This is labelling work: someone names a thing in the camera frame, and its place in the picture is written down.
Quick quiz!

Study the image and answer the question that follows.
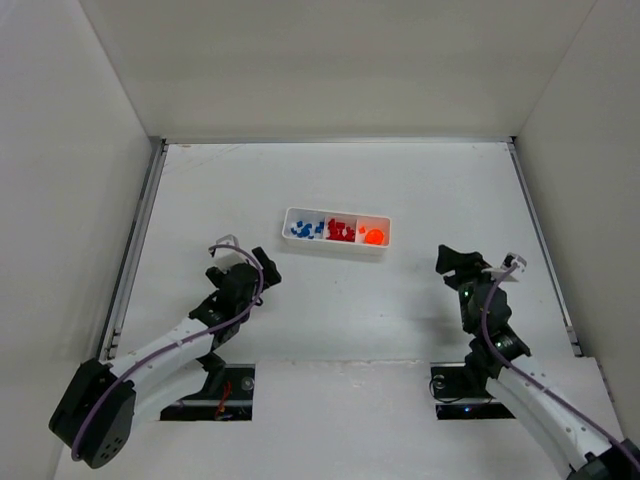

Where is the blue lego arch piece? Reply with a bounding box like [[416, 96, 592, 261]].
[[288, 220, 325, 240]]

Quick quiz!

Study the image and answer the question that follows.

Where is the red curved lego piece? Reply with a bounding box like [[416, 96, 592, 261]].
[[326, 218, 356, 243]]

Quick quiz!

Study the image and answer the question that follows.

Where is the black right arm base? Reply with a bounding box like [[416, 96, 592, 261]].
[[428, 362, 515, 421]]

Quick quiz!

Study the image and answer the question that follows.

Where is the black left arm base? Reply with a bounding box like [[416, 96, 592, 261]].
[[160, 360, 256, 422]]

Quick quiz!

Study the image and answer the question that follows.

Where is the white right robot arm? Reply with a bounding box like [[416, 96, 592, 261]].
[[429, 244, 639, 479]]

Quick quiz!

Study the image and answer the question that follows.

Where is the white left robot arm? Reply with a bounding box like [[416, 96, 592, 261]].
[[49, 245, 282, 469]]

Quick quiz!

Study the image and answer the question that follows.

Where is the white three-compartment sorting tray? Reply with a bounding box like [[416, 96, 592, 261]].
[[279, 207, 393, 262]]

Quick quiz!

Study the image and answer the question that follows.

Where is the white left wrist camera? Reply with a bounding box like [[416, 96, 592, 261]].
[[206, 234, 251, 275]]

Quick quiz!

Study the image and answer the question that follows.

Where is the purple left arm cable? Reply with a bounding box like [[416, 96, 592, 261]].
[[71, 243, 265, 462]]

